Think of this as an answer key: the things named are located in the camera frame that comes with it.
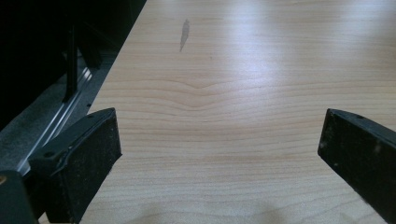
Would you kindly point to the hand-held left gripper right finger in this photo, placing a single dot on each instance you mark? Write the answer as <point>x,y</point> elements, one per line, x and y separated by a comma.
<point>361,155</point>

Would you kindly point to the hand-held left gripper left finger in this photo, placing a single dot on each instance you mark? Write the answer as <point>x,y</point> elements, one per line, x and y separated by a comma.
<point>77,161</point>

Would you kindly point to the black metal stand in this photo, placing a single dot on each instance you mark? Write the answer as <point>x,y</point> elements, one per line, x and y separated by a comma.
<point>72,65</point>

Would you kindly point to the silver metal rail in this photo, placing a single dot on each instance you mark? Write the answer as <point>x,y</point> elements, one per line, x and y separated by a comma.
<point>59,115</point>

